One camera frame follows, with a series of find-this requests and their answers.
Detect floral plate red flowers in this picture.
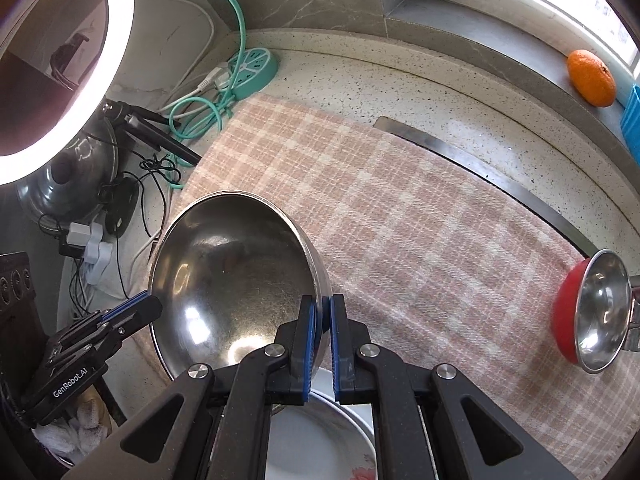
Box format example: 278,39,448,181
269,391,378,480

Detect large steel mixing bowl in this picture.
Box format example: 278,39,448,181
149,191,331,378

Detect red steel bowl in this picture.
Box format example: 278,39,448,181
551,249,634,374

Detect white plate pink flowers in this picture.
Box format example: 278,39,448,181
311,368,378,479

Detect chrome kitchen faucet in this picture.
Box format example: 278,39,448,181
623,275,640,352

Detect left gloved hand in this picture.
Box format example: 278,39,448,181
32,387,113,465

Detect white power adapter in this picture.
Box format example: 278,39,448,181
66,222,114,286

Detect pink plaid table cloth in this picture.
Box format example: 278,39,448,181
171,93,639,479

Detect black tripod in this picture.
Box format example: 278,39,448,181
100,99,201,166

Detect teal round power strip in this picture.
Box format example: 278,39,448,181
232,48,279,101

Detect blue fluted plastic cup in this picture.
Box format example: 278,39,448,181
620,84,640,162

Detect orange fruit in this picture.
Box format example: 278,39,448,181
566,49,616,107

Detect black cable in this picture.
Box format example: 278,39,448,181
37,154,184,316

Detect teal hose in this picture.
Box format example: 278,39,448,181
167,0,252,191

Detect white cable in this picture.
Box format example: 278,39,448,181
127,0,237,281

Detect white ring light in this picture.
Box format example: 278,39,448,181
1,0,134,184

